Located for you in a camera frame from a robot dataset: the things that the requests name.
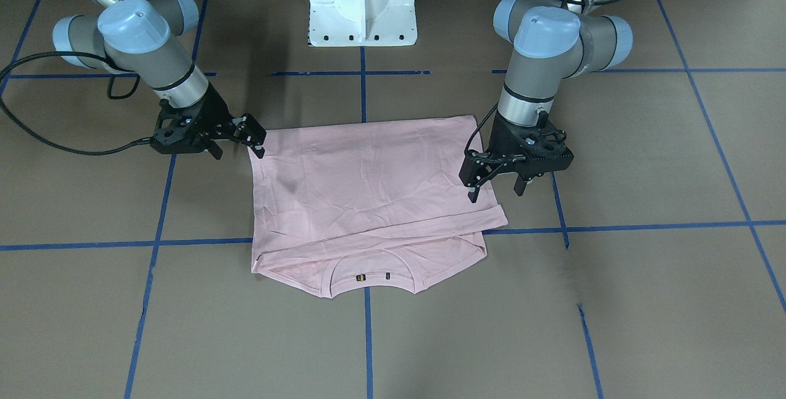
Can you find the pink Snoopy t-shirt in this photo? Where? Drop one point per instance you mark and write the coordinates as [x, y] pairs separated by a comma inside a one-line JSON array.
[[343, 207]]

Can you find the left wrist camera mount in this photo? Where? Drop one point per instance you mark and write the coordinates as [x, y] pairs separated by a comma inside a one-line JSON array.
[[546, 150]]

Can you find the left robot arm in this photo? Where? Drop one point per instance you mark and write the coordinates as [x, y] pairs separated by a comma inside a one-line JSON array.
[[552, 40]]

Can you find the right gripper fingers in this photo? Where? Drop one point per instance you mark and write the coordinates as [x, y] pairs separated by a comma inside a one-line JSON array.
[[243, 130]]

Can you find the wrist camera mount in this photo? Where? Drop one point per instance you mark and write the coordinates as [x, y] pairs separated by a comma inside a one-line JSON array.
[[175, 137], [546, 150]]

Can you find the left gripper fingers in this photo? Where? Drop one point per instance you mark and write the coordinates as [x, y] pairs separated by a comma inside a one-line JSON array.
[[479, 168]]

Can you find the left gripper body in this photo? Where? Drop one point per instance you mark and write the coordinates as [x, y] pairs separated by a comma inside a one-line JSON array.
[[505, 137]]

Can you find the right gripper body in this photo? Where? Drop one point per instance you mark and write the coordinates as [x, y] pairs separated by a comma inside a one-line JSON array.
[[213, 113]]

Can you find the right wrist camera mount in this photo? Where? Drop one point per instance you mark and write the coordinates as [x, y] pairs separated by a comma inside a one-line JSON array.
[[175, 137]]

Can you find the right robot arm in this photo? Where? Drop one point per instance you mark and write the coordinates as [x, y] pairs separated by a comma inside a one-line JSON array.
[[141, 37]]

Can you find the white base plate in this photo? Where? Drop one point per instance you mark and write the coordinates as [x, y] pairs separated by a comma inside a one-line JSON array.
[[362, 23]]

